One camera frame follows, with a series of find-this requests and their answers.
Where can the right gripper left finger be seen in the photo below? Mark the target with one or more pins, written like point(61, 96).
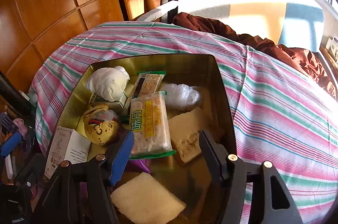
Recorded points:
point(79, 193)

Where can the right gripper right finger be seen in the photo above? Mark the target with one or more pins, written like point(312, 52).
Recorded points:
point(271, 199)

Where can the Weidan cracker packet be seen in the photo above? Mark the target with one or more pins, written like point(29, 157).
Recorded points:
point(149, 122)

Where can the cream sock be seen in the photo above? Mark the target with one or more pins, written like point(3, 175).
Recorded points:
point(108, 83)

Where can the purple snack packet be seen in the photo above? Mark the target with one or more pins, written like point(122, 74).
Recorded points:
point(138, 165)

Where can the white paper carton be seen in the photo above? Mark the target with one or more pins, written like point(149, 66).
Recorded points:
point(67, 144)

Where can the yellow sponge block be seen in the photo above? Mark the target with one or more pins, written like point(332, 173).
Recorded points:
point(184, 133)
point(144, 200)

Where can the yellow patterned pouch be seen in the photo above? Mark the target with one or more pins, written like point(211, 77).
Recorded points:
point(101, 124)

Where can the striped bed sheet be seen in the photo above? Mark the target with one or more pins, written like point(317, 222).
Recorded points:
point(278, 113)

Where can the white plastic bag ball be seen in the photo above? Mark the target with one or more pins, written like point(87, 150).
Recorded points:
point(182, 97)

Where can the gold tin box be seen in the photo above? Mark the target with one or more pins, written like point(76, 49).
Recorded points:
point(190, 182)

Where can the maroon blanket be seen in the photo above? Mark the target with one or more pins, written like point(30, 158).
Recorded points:
point(300, 59)

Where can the white product box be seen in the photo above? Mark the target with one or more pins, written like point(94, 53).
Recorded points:
point(332, 47)

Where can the colour block headboard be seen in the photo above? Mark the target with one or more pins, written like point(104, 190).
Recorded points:
point(293, 23)

